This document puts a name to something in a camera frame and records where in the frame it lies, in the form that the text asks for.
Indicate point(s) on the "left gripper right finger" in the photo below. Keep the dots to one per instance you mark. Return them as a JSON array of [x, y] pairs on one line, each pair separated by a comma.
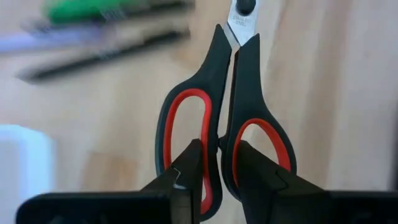
[[264, 193]]

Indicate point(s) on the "lilac grey pen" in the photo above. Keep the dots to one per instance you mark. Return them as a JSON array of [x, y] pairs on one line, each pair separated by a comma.
[[46, 40]]

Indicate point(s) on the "thin black pen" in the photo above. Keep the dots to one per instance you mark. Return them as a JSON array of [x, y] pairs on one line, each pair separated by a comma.
[[102, 56]]

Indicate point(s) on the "black and red scissors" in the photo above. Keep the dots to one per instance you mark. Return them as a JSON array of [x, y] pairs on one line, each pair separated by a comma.
[[245, 93]]

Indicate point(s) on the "green marker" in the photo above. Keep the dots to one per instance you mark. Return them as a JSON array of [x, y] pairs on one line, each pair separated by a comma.
[[81, 11]]

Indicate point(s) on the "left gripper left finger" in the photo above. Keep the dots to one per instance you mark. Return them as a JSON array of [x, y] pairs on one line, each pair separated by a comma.
[[186, 174]]

